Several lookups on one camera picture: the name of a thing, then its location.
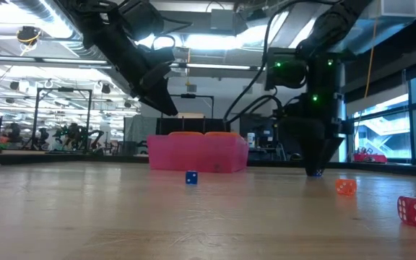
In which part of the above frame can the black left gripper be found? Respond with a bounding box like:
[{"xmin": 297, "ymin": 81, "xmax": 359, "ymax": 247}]
[{"xmin": 115, "ymin": 42, "xmax": 179, "ymax": 117}]

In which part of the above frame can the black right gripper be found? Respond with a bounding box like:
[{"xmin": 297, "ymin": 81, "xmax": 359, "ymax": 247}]
[{"xmin": 277, "ymin": 53, "xmax": 354, "ymax": 178}]

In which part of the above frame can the small orange die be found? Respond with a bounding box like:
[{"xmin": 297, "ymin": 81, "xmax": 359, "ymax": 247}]
[{"xmin": 335, "ymin": 178, "xmax": 358, "ymax": 197}]

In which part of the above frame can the pink plastic bin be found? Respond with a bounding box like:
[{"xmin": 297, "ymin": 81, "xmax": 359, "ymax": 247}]
[{"xmin": 146, "ymin": 131, "xmax": 251, "ymax": 174}]

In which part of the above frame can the black panel workstation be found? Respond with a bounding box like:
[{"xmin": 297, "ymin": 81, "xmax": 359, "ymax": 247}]
[{"xmin": 155, "ymin": 94, "xmax": 231, "ymax": 160}]

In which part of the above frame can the black cabinet desk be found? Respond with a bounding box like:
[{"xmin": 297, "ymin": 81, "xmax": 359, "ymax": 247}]
[{"xmin": 231, "ymin": 113, "xmax": 305, "ymax": 162}]

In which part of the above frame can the red container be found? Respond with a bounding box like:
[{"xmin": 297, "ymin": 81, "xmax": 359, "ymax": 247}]
[{"xmin": 353, "ymin": 153, "xmax": 389, "ymax": 164}]

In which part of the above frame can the long ceiling light strip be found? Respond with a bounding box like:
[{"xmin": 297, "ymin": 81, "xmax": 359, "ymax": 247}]
[{"xmin": 0, "ymin": 53, "xmax": 267, "ymax": 73}]

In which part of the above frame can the grey ceiling unit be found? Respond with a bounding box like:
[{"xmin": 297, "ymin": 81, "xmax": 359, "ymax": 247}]
[{"xmin": 210, "ymin": 9, "xmax": 235, "ymax": 32}]

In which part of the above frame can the black ceiling sensor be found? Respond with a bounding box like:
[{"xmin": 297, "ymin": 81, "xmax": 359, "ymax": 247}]
[{"xmin": 16, "ymin": 25, "xmax": 43, "ymax": 46}]

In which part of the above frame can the white ceiling box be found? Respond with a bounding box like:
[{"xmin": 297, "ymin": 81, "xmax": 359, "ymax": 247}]
[{"xmin": 368, "ymin": 0, "xmax": 416, "ymax": 25}]

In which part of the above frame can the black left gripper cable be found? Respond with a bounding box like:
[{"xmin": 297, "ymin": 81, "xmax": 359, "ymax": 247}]
[{"xmin": 151, "ymin": 16, "xmax": 194, "ymax": 52}]

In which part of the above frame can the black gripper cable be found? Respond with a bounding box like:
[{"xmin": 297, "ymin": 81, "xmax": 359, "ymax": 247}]
[
  {"xmin": 223, "ymin": 0, "xmax": 339, "ymax": 126},
  {"xmin": 151, "ymin": 16, "xmax": 194, "ymax": 52}
]

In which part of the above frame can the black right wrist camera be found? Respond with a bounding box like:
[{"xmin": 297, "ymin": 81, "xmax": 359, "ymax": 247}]
[{"xmin": 264, "ymin": 46, "xmax": 308, "ymax": 90}]

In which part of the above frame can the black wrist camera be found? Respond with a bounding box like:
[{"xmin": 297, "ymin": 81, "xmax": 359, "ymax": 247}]
[
  {"xmin": 264, "ymin": 46, "xmax": 308, "ymax": 90},
  {"xmin": 119, "ymin": 0, "xmax": 165, "ymax": 32}
]

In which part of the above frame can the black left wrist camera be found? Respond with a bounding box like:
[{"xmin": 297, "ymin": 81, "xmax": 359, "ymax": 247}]
[{"xmin": 119, "ymin": 0, "xmax": 165, "ymax": 32}]

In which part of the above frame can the yellow hanging cord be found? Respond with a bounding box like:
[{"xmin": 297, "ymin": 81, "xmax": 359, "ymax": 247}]
[{"xmin": 363, "ymin": 17, "xmax": 379, "ymax": 99}]

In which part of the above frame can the black window frame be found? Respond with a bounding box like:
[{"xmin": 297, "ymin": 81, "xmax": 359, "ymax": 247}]
[{"xmin": 344, "ymin": 68, "xmax": 416, "ymax": 167}]

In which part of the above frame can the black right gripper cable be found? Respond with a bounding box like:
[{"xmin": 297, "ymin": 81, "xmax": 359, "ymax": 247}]
[{"xmin": 223, "ymin": 0, "xmax": 339, "ymax": 126}]

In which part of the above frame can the black metal rig frame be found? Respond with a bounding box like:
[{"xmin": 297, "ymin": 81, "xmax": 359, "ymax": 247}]
[{"xmin": 30, "ymin": 86, "xmax": 94, "ymax": 152}]

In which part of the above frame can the black aluminium table frame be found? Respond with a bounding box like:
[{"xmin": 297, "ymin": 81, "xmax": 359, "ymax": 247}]
[{"xmin": 0, "ymin": 151, "xmax": 416, "ymax": 178}]

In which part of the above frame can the silver ventilation duct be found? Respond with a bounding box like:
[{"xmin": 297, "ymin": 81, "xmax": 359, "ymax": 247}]
[{"xmin": 9, "ymin": 0, "xmax": 147, "ymax": 95}]

